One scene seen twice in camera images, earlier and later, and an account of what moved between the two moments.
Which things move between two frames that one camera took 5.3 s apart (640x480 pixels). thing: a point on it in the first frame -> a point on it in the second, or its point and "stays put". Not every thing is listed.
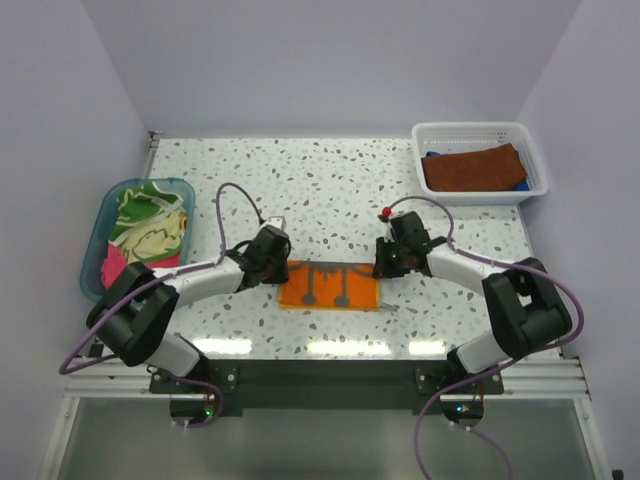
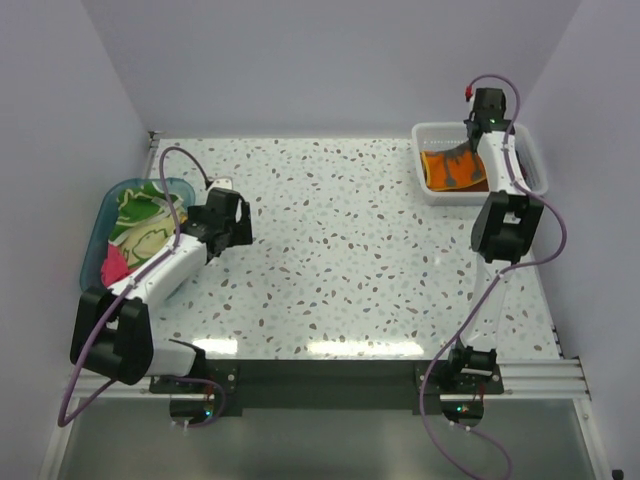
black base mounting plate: [331, 384] stays put
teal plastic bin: [91, 280] stays put
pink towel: [113, 266] stays put
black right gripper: [382, 269] -> [469, 120]
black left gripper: [281, 274] -> [240, 231]
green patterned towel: [149, 222] stays put
